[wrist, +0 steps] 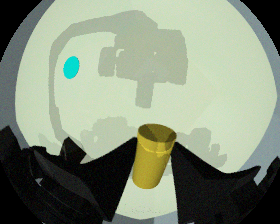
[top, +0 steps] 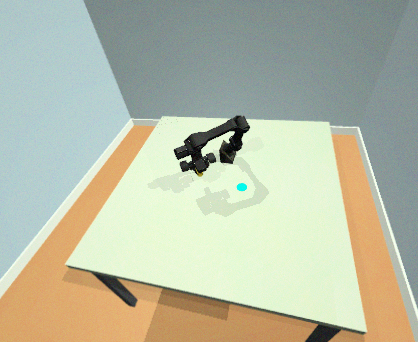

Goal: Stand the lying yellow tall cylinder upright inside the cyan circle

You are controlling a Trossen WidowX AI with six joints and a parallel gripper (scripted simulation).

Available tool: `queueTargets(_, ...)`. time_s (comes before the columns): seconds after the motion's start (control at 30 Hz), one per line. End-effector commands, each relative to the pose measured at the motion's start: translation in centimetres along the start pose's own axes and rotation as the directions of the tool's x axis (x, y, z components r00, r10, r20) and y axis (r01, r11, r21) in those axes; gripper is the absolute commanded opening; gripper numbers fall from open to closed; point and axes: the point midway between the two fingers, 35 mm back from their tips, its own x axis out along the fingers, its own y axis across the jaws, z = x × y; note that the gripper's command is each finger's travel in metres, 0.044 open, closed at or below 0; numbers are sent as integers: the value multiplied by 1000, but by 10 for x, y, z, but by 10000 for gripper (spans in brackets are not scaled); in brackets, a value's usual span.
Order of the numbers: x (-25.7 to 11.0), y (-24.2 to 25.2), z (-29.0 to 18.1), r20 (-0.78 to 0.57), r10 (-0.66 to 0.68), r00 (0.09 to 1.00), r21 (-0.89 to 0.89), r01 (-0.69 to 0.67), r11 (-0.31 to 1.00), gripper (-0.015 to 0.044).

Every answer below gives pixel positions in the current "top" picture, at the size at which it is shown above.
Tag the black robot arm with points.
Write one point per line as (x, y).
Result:
(196, 141)

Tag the cyan circle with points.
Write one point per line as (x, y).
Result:
(241, 187)

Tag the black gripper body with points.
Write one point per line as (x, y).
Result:
(185, 166)

